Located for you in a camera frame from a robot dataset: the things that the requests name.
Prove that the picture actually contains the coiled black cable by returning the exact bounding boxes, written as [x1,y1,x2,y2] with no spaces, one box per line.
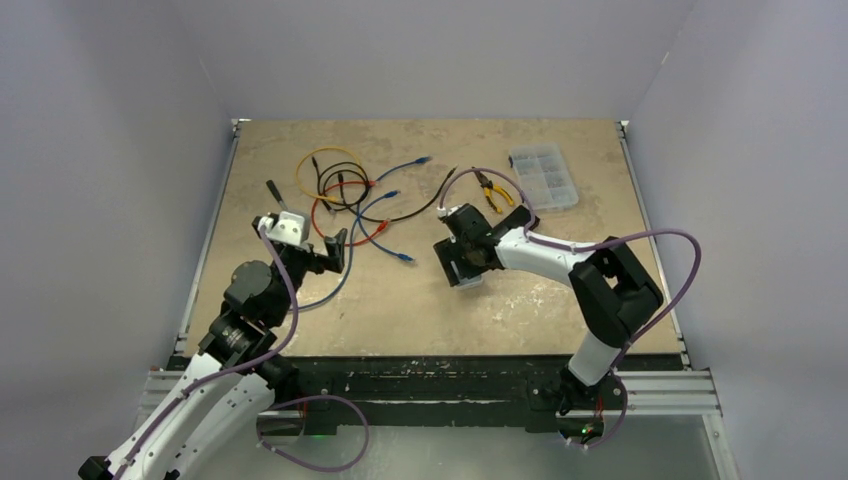
[309,156,372,215]

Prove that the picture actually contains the white network switch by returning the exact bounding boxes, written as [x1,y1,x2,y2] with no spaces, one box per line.
[446,261,483,290]

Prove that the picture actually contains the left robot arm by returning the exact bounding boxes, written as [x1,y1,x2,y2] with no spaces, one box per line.
[78,217,347,479]

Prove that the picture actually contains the yellow handled pliers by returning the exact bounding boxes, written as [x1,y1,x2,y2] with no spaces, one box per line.
[474,169,516,214]

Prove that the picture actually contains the small grey hammer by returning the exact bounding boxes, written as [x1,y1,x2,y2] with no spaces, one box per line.
[265,180,288,211]

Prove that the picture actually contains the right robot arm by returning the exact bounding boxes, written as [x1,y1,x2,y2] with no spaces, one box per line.
[434,204,664,415]

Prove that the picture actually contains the short blue ethernet cable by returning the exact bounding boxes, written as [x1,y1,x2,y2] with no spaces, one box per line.
[356,190,417,264]

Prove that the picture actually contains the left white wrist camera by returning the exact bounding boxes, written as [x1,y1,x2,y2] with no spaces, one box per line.
[252,211,311,248]

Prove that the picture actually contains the clear plastic organizer box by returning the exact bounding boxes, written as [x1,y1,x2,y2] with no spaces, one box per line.
[508,143,579,212]

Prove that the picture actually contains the black box device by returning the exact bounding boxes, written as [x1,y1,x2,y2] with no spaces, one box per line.
[493,205,540,234]

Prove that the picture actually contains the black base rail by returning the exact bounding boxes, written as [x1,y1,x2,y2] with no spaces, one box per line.
[165,354,684,439]

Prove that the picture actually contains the red ethernet cable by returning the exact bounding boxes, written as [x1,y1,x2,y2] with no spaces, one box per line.
[311,180,391,248]

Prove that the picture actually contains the yellow ethernet cable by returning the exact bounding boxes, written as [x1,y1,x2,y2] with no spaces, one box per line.
[294,146,372,204]

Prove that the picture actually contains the long blue ethernet cable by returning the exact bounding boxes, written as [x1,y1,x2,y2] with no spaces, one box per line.
[291,156,433,314]

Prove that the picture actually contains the long black cable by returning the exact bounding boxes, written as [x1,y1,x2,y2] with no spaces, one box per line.
[357,165,460,225]

